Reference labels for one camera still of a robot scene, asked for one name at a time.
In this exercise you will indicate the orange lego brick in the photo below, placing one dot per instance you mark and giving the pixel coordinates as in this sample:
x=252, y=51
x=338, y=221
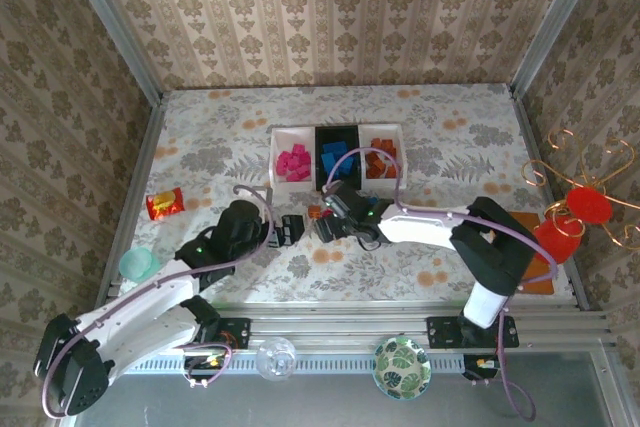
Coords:
x=384, y=144
x=314, y=211
x=392, y=153
x=372, y=159
x=392, y=172
x=377, y=171

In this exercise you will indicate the blue lego brick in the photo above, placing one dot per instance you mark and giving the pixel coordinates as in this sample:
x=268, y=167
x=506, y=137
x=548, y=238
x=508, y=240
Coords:
x=329, y=172
x=339, y=154
x=338, y=166
x=349, y=171
x=348, y=156
x=334, y=147
x=327, y=159

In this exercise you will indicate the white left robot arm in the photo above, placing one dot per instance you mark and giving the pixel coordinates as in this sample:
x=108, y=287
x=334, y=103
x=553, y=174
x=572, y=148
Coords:
x=140, y=307

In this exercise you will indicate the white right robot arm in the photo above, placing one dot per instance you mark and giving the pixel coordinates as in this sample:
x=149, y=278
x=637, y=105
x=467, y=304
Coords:
x=420, y=227

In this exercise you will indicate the white plastic container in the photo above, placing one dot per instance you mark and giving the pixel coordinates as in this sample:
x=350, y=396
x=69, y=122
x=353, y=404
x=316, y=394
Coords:
x=292, y=186
x=365, y=132

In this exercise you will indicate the red snack bag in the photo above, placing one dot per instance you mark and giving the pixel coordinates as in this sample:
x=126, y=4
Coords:
x=165, y=203

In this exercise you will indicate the translucent green plastic cup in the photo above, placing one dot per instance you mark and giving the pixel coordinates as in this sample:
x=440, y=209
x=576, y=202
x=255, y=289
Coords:
x=137, y=263

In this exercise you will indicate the black plastic container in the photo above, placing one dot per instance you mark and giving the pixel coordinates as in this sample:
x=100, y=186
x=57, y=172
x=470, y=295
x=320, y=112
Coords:
x=320, y=134

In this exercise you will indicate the small black control board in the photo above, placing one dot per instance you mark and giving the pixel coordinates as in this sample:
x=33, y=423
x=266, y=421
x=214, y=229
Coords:
x=205, y=361
x=480, y=366

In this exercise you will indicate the clear glass bowl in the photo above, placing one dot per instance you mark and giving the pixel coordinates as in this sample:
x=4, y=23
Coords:
x=276, y=358

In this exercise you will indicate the floral patterned tablecloth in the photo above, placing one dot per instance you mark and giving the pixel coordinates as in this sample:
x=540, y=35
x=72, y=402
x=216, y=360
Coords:
x=225, y=112

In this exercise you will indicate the green leaf pattern bowl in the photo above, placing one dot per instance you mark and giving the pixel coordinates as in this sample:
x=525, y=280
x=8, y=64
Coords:
x=402, y=368

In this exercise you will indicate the orange wooden board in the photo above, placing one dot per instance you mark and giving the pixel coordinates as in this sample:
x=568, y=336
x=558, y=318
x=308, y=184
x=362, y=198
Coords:
x=542, y=283

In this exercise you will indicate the round red ball ornament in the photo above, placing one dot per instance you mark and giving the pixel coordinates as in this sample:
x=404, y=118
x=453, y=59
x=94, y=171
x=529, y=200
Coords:
x=557, y=242

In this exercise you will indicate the flat red disc ornament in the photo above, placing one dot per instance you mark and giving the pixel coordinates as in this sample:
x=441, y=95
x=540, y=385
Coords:
x=590, y=204

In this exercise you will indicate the wide aluminium extrusion rail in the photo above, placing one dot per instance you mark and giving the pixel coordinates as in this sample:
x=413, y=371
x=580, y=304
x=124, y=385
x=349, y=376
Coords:
x=340, y=322

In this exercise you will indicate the aluminium side rail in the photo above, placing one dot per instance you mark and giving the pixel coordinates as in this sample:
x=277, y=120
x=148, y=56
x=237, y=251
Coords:
x=131, y=202
x=550, y=172

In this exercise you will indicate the aluminium frame post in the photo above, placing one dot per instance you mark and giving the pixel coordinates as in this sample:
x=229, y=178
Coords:
x=115, y=29
x=552, y=22

